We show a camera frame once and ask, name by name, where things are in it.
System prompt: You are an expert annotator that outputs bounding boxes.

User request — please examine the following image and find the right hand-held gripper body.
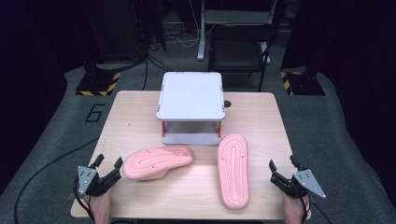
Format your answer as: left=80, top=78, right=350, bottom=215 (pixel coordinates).
left=269, top=169, right=328, bottom=201

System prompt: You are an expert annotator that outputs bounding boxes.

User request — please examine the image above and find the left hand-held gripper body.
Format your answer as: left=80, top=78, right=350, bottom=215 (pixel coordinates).
left=76, top=165, right=123, bottom=200

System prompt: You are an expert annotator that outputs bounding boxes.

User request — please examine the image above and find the pink slipper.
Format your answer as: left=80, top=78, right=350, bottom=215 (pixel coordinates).
left=217, top=133, right=250, bottom=211
left=122, top=145, right=194, bottom=181

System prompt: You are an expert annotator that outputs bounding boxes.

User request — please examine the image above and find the white shoe rack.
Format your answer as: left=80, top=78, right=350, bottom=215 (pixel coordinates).
left=155, top=71, right=226, bottom=147

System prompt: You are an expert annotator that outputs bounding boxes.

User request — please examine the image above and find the person's left hand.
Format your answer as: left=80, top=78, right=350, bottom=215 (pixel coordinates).
left=82, top=185, right=116, bottom=224

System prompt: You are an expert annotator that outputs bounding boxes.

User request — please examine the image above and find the person's right hand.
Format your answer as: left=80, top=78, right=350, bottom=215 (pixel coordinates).
left=280, top=189, right=312, bottom=224

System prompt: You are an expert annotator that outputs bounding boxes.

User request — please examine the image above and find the black stand base striped tape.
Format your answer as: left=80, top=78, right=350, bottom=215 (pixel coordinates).
left=279, top=66, right=327, bottom=97
left=75, top=63, right=122, bottom=97

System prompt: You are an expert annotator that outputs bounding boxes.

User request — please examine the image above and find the black chair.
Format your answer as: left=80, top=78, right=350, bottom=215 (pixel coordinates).
left=207, top=23, right=276, bottom=93

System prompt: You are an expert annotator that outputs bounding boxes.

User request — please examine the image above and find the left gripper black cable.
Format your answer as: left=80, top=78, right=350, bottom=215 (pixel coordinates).
left=73, top=175, right=96, bottom=224

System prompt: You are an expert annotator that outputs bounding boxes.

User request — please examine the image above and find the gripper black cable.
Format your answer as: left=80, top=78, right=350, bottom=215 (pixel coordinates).
left=73, top=175, right=96, bottom=224
left=299, top=195, right=334, bottom=224

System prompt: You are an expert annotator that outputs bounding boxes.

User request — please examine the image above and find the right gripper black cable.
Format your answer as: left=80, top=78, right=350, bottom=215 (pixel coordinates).
left=299, top=195, right=334, bottom=224

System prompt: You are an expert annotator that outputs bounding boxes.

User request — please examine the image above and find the long black floor cable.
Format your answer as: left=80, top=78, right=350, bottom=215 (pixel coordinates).
left=13, top=136, right=101, bottom=224

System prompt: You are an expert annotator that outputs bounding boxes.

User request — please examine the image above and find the black cable bundle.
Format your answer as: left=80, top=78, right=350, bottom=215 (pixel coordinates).
left=129, top=0, right=174, bottom=91

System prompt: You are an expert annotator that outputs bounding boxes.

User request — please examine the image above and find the white cable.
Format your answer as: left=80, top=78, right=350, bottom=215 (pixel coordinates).
left=166, top=0, right=217, bottom=49

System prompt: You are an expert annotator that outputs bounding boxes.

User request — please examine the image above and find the white metal desk frame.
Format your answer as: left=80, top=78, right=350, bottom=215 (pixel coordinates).
left=196, top=0, right=278, bottom=65

